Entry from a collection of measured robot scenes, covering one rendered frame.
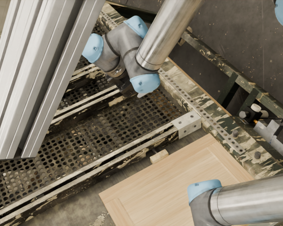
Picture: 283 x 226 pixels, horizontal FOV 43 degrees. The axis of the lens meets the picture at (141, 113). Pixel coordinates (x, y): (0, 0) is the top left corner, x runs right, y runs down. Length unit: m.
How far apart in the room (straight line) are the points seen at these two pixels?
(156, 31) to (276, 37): 1.78
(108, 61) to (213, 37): 1.89
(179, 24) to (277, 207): 0.43
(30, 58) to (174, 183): 1.23
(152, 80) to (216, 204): 0.37
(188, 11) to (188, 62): 2.24
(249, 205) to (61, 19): 0.46
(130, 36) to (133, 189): 0.72
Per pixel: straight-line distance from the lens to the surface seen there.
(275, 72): 2.53
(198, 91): 1.80
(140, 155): 1.58
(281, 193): 0.60
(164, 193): 1.49
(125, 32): 1.01
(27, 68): 0.34
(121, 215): 1.46
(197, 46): 2.73
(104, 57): 1.04
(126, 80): 1.18
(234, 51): 2.74
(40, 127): 0.40
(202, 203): 0.75
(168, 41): 0.85
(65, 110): 1.80
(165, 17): 0.82
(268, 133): 1.67
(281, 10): 1.06
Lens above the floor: 2.15
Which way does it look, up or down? 38 degrees down
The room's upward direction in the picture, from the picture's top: 89 degrees counter-clockwise
